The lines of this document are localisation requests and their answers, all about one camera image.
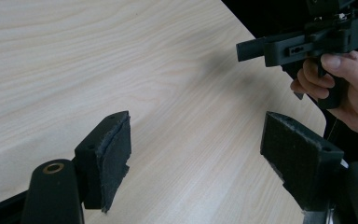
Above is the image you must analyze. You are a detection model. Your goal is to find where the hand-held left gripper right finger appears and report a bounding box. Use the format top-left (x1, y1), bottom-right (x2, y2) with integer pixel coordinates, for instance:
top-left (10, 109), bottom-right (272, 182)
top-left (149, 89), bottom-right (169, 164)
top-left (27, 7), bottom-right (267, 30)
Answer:
top-left (259, 110), bottom-right (346, 213)

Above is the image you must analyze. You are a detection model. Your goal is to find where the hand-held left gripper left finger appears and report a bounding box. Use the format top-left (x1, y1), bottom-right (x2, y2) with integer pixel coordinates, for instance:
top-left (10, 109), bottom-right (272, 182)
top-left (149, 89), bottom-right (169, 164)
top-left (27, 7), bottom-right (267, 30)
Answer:
top-left (74, 110), bottom-right (132, 214)

